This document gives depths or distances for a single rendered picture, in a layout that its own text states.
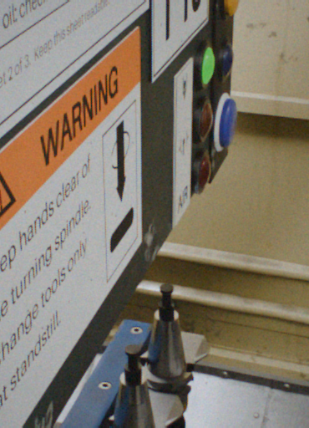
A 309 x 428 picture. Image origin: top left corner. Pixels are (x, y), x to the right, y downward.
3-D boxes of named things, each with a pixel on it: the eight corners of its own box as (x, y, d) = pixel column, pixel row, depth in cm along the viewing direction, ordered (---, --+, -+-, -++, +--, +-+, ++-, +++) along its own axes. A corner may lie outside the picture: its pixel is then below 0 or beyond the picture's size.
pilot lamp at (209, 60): (215, 78, 50) (216, 40, 49) (205, 92, 48) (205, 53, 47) (205, 77, 50) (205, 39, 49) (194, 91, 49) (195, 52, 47)
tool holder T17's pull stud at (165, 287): (159, 309, 97) (159, 282, 96) (175, 311, 97) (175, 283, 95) (157, 318, 96) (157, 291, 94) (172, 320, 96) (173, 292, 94)
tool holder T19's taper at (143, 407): (120, 411, 93) (119, 359, 90) (161, 420, 92) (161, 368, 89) (105, 440, 89) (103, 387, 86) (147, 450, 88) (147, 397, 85)
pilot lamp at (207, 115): (213, 131, 52) (214, 95, 51) (203, 146, 50) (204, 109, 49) (203, 129, 52) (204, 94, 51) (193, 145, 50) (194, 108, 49)
